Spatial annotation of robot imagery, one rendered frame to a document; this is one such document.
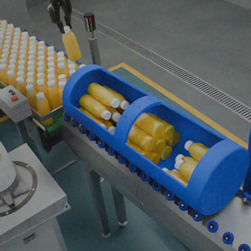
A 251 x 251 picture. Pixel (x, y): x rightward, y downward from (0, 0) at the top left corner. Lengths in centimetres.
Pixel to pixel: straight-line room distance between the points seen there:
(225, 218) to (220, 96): 233
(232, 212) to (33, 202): 76
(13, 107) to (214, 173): 108
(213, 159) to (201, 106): 232
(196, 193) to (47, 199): 55
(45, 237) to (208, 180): 73
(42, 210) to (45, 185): 12
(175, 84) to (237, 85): 60
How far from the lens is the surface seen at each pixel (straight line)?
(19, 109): 207
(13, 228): 152
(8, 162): 153
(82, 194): 301
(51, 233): 173
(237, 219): 160
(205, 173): 137
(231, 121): 352
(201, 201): 142
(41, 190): 158
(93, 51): 252
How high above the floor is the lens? 218
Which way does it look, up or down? 38 degrees down
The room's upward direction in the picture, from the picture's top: 8 degrees counter-clockwise
